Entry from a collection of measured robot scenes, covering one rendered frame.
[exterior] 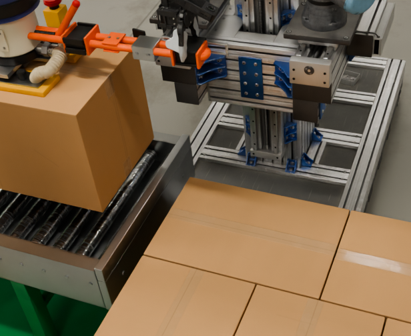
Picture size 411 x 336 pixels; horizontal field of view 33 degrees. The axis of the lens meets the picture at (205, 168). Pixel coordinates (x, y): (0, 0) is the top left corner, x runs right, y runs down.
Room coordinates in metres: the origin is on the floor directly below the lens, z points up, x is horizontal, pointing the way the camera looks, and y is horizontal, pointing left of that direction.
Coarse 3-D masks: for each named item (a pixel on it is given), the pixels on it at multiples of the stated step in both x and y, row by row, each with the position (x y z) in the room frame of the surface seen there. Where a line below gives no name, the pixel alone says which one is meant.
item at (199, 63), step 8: (192, 40) 1.70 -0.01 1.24; (200, 40) 1.69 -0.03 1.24; (192, 48) 1.66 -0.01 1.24; (200, 48) 1.65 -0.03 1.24; (176, 56) 1.67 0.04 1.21; (192, 56) 1.64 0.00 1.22; (200, 56) 1.64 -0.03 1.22; (176, 64) 1.66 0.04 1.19; (184, 64) 1.65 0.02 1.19; (192, 64) 1.64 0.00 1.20; (200, 64) 1.63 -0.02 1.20
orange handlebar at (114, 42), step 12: (36, 36) 1.87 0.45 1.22; (48, 36) 1.85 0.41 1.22; (60, 36) 1.84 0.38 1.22; (96, 36) 1.82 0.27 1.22; (108, 36) 1.79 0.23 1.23; (120, 36) 1.79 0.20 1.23; (108, 48) 1.76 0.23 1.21; (120, 48) 1.74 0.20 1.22; (156, 48) 1.71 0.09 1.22; (204, 60) 1.64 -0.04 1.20
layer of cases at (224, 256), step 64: (192, 192) 1.82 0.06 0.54; (256, 192) 1.78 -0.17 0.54; (192, 256) 1.52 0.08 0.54; (256, 256) 1.48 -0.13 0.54; (320, 256) 1.45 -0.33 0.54; (384, 256) 1.42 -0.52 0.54; (128, 320) 1.30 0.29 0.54; (192, 320) 1.27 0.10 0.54; (256, 320) 1.24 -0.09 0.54; (320, 320) 1.21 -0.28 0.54; (384, 320) 1.18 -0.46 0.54
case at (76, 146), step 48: (96, 48) 1.98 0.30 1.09; (0, 96) 1.78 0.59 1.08; (48, 96) 1.74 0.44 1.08; (96, 96) 1.73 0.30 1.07; (144, 96) 1.97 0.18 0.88; (0, 144) 1.78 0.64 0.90; (48, 144) 1.69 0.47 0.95; (96, 144) 1.68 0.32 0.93; (144, 144) 1.92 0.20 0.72; (48, 192) 1.72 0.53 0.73; (96, 192) 1.63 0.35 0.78
